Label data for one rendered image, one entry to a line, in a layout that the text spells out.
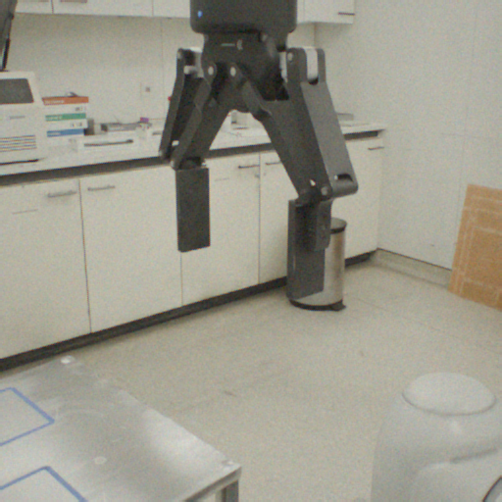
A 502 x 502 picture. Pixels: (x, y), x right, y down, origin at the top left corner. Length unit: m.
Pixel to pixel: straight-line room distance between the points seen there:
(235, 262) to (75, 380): 2.38
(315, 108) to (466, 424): 0.45
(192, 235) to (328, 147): 0.18
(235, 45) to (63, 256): 2.48
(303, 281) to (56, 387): 0.73
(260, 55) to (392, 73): 3.63
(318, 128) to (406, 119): 3.60
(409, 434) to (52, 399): 0.57
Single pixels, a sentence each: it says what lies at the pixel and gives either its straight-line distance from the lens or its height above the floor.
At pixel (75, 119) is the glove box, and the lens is 3.26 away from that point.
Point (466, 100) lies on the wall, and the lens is 3.77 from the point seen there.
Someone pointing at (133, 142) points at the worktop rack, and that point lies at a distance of 3.04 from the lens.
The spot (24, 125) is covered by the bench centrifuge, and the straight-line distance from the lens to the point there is 2.74.
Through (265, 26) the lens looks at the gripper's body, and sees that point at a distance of 0.43.
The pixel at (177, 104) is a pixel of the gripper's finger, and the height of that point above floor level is 1.31.
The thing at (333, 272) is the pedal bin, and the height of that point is 0.22.
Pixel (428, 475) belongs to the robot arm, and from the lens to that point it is 0.77.
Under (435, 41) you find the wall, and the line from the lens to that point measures 3.89.
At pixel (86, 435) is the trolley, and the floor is 0.82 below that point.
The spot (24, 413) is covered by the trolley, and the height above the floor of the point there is 0.82.
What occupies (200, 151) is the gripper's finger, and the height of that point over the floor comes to 1.27.
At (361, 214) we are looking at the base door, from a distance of 4.07.
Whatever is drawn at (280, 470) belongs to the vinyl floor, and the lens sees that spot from 2.26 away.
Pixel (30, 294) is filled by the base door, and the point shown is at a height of 0.34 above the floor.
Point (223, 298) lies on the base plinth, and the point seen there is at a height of 0.03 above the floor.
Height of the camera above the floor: 1.35
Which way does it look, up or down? 17 degrees down
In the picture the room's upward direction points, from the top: straight up
